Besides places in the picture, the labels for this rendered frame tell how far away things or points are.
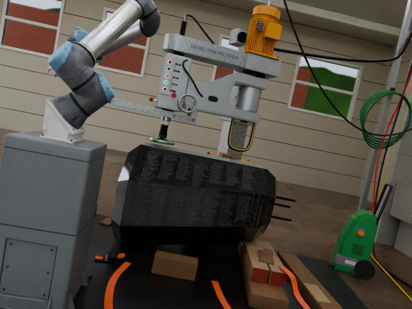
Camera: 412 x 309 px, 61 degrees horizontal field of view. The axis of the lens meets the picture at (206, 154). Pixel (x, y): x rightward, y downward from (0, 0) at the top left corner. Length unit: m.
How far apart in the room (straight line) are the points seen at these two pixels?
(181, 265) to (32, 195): 1.12
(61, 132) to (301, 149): 8.09
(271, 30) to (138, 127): 6.38
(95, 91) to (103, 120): 7.22
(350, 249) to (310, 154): 6.24
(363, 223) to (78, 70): 2.69
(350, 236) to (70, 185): 2.53
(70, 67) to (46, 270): 0.98
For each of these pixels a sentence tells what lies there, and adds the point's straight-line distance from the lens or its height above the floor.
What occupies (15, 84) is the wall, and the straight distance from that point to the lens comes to 9.71.
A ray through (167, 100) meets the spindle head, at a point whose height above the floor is 1.19.
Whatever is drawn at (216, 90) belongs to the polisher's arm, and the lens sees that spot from 2.84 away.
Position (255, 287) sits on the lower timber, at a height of 0.10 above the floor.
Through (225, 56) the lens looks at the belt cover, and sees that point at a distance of 2.88.
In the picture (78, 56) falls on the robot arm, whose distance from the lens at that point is 1.85.
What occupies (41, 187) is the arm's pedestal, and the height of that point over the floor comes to 0.63.
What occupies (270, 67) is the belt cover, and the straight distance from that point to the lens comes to 2.99.
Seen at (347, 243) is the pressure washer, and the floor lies 0.28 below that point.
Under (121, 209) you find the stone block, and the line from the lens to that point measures 2.57.
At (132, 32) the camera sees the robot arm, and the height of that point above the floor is 1.54.
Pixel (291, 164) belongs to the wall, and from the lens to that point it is 9.45.
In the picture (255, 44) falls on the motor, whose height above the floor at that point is 1.79.
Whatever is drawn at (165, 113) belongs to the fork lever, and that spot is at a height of 1.09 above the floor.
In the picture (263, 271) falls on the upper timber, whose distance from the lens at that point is 2.51.
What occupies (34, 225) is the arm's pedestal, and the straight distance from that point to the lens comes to 1.89.
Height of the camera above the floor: 1.07
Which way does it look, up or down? 5 degrees down
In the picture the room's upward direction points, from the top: 11 degrees clockwise
